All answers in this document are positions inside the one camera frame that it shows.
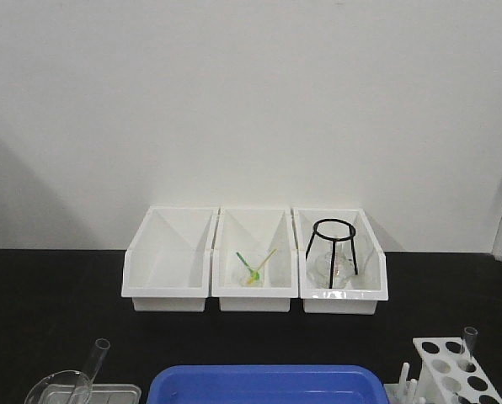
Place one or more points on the black wire tripod stand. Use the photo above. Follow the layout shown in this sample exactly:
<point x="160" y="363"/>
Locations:
<point x="331" y="229"/>

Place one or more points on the right white storage bin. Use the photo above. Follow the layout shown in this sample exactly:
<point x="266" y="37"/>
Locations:
<point x="362" y="293"/>

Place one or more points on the middle white storage bin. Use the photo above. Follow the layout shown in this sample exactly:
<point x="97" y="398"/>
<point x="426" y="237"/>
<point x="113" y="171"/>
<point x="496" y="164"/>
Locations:
<point x="254" y="233"/>

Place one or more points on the clear glass flask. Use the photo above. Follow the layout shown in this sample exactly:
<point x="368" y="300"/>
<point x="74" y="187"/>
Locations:
<point x="335" y="264"/>

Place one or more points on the white test tube rack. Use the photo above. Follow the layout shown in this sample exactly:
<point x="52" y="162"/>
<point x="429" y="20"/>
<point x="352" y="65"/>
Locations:
<point x="449" y="374"/>

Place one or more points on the blue plastic tray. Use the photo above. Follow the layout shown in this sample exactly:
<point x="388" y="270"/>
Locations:
<point x="288" y="383"/>

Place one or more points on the clear glass beaker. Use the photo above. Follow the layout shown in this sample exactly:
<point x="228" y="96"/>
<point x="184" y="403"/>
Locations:
<point x="67" y="386"/>

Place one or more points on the test tube in rack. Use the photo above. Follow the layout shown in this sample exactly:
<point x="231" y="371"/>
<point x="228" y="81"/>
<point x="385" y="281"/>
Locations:
<point x="469" y="341"/>

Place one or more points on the left white storage bin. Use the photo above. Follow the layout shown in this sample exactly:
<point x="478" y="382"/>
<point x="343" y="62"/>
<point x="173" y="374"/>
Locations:
<point x="167" y="266"/>

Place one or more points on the green yellow stirrers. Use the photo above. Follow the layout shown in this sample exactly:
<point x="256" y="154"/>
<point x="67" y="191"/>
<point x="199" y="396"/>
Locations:
<point x="253" y="276"/>

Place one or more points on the clear glass test tube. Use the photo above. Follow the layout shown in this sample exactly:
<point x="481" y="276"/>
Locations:
<point x="92" y="366"/>

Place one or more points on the white storage bin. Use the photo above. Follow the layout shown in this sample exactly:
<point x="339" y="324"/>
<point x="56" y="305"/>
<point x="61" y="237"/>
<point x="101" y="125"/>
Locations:
<point x="254" y="233"/>
<point x="362" y="293"/>
<point x="167" y="266"/>

